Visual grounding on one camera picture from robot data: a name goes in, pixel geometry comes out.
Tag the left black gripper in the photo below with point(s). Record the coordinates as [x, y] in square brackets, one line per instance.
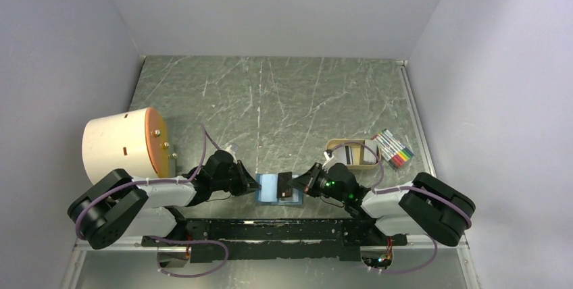
[246, 183]

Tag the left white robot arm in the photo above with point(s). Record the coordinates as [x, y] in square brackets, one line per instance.
[121, 205]

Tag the cream cylindrical container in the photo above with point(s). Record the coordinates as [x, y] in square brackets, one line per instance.
[136, 141]

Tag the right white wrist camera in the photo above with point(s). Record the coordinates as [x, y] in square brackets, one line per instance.
[330, 159]

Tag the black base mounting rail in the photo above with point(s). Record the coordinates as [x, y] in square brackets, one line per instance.
[260, 239]

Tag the coloured marker pack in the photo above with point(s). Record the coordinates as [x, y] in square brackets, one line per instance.
[394, 152]

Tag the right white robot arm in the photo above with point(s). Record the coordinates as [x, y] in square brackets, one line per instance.
[425, 205]

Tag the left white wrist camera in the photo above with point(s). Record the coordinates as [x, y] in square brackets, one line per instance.
[232, 148]

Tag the tan card tray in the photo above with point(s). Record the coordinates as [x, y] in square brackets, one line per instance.
[336, 144]

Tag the blue leather card holder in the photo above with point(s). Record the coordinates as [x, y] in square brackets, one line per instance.
[266, 195]

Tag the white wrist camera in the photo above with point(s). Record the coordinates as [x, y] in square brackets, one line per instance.
[330, 159]
[232, 148]

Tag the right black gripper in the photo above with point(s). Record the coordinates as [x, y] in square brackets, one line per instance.
[307, 182]

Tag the grey striped loose card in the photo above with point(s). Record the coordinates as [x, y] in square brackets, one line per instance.
[351, 154]

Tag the credit cards stack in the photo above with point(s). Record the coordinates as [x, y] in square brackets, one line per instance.
[370, 156]

